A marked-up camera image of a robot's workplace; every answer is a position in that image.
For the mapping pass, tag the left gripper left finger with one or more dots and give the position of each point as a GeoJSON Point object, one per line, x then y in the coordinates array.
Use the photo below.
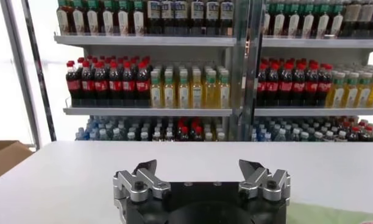
{"type": "Point", "coordinates": [137, 186]}

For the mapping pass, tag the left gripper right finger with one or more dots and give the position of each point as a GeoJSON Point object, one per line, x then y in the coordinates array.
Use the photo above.
{"type": "Point", "coordinates": [272, 185]}

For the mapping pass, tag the green polo shirt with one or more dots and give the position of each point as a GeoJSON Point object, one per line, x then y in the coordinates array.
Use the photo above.
{"type": "Point", "coordinates": [326, 216]}

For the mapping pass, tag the small dark bottle white cap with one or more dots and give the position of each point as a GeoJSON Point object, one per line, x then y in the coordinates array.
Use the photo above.
{"type": "Point", "coordinates": [342, 137]}
{"type": "Point", "coordinates": [131, 137]}
{"type": "Point", "coordinates": [144, 137]}
{"type": "Point", "coordinates": [156, 137]}
{"type": "Point", "coordinates": [318, 137]}
{"type": "Point", "coordinates": [329, 136]}
{"type": "Point", "coordinates": [169, 137]}
{"type": "Point", "coordinates": [304, 137]}

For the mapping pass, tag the green tinted water bottle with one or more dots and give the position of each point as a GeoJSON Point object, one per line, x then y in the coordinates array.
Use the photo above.
{"type": "Point", "coordinates": [116, 135]}
{"type": "Point", "coordinates": [103, 135]}
{"type": "Point", "coordinates": [281, 135]}
{"type": "Point", "coordinates": [296, 135]}

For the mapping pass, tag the small red cap cola bottle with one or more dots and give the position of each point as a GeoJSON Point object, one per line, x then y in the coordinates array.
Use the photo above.
{"type": "Point", "coordinates": [198, 134]}
{"type": "Point", "coordinates": [368, 134]}
{"type": "Point", "coordinates": [184, 134]}
{"type": "Point", "coordinates": [354, 134]}

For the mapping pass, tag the small yellow tea bottle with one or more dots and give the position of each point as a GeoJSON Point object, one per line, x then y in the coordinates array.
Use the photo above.
{"type": "Point", "coordinates": [220, 137]}
{"type": "Point", "coordinates": [208, 137]}

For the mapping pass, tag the grey metal shelf rack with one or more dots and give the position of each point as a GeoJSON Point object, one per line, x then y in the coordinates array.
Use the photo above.
{"type": "Point", "coordinates": [144, 111]}
{"type": "Point", "coordinates": [311, 111]}

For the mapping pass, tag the brown cardboard box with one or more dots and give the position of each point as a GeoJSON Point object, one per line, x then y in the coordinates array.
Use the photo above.
{"type": "Point", "coordinates": [6, 158]}

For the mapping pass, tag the dark tea bottle green cap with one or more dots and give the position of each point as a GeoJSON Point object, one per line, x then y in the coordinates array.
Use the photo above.
{"type": "Point", "coordinates": [336, 25]}
{"type": "Point", "coordinates": [93, 21]}
{"type": "Point", "coordinates": [307, 25]}
{"type": "Point", "coordinates": [266, 24]}
{"type": "Point", "coordinates": [108, 21]}
{"type": "Point", "coordinates": [138, 21]}
{"type": "Point", "coordinates": [123, 21]}
{"type": "Point", "coordinates": [322, 25]}
{"type": "Point", "coordinates": [278, 24]}
{"type": "Point", "coordinates": [78, 21]}
{"type": "Point", "coordinates": [63, 21]}
{"type": "Point", "coordinates": [293, 25]}

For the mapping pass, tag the dark drink bottle beige label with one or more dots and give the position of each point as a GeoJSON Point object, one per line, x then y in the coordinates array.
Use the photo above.
{"type": "Point", "coordinates": [352, 12]}
{"type": "Point", "coordinates": [367, 12]}

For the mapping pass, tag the black window frame post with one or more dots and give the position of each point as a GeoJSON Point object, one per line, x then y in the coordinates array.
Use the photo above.
{"type": "Point", "coordinates": [37, 65]}

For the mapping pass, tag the grey window frame post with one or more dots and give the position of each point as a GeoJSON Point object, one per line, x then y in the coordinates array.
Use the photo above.
{"type": "Point", "coordinates": [18, 65]}

